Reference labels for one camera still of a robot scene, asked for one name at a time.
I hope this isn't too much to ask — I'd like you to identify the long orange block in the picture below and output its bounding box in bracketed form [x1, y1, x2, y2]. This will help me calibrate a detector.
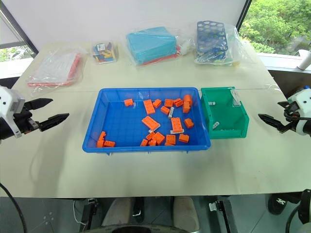
[170, 117, 184, 133]
[143, 99, 156, 116]
[141, 116, 160, 130]

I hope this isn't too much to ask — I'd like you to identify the grey rounded shape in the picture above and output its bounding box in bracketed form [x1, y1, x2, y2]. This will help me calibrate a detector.
[101, 197, 134, 228]
[172, 196, 200, 232]

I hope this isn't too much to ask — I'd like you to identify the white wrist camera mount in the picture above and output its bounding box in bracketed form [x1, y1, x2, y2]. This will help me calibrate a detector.
[0, 86, 26, 139]
[287, 85, 311, 135]

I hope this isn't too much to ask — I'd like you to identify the blue tube rack in bag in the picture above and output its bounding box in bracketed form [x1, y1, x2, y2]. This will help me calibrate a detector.
[193, 20, 245, 67]

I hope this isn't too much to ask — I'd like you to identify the white paper roll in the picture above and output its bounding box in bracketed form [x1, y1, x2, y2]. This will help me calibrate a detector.
[297, 49, 311, 70]

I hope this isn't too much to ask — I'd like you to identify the clear label holder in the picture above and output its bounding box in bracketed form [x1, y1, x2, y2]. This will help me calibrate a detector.
[231, 90, 242, 107]

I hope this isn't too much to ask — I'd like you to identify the blue plastic tray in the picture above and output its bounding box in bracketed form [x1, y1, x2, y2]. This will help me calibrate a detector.
[82, 87, 212, 155]

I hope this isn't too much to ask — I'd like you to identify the clear box of colourful pieces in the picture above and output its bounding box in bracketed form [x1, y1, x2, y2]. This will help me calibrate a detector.
[91, 41, 120, 65]

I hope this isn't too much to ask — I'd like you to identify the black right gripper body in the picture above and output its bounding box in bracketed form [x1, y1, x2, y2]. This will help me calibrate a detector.
[278, 102, 301, 134]

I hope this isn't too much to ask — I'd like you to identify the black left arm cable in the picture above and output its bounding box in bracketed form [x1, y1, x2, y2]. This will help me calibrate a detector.
[0, 182, 27, 233]

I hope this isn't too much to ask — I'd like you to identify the black window frame bar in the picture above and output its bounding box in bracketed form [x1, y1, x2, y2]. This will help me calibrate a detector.
[0, 0, 40, 59]
[236, 0, 253, 33]

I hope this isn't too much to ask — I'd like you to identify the plastic bag with teal boxes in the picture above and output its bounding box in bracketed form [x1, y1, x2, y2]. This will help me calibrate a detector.
[124, 26, 195, 68]

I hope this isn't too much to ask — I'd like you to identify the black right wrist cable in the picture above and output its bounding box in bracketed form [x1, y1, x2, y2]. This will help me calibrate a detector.
[283, 108, 303, 122]

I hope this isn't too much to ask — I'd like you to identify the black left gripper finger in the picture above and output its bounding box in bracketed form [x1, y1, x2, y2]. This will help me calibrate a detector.
[23, 98, 53, 112]
[38, 113, 70, 133]

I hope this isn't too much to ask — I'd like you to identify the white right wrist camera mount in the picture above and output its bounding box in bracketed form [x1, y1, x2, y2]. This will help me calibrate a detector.
[287, 85, 311, 135]

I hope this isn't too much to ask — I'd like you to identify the thin white cable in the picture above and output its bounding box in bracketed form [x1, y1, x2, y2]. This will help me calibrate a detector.
[72, 199, 87, 226]

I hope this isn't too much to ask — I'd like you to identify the green plastic bin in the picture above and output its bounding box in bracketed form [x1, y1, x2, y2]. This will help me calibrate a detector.
[200, 85, 250, 140]

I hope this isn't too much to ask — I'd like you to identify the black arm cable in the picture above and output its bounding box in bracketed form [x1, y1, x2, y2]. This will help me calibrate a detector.
[285, 203, 304, 233]
[0, 182, 27, 233]

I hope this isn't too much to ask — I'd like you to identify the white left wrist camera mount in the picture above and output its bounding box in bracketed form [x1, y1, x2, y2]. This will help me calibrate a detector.
[0, 86, 26, 139]

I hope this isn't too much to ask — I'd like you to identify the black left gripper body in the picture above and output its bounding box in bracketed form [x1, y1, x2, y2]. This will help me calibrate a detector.
[13, 106, 41, 134]

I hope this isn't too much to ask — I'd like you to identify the black table leg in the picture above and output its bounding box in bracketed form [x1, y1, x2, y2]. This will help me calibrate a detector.
[78, 197, 98, 233]
[208, 196, 238, 233]

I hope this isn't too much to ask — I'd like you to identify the black bar under table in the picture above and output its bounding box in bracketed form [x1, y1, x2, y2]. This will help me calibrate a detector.
[299, 188, 311, 225]

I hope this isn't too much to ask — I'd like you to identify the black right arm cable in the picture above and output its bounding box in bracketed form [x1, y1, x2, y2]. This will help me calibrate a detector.
[285, 203, 304, 233]

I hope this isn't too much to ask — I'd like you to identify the plastic bag with red-edged sheets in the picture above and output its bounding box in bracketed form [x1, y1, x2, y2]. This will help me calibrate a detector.
[26, 45, 88, 90]

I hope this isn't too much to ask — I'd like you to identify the black shoe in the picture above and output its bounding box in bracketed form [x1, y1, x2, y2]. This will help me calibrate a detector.
[268, 193, 302, 216]

